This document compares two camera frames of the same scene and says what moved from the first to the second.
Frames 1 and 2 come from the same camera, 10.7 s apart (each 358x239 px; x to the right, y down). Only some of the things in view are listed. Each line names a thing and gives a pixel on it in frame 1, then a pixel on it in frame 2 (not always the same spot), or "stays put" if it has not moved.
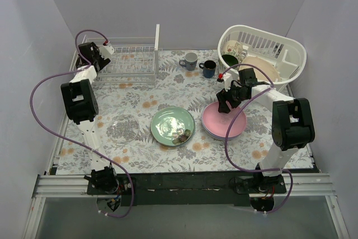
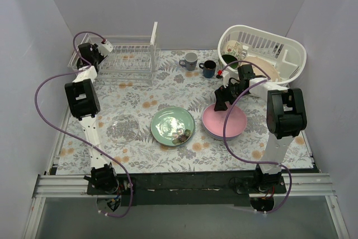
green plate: [172, 126] stays put
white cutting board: [157, 37] to [154, 32]
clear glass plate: [122, 128] stays put
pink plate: [217, 125] stays put
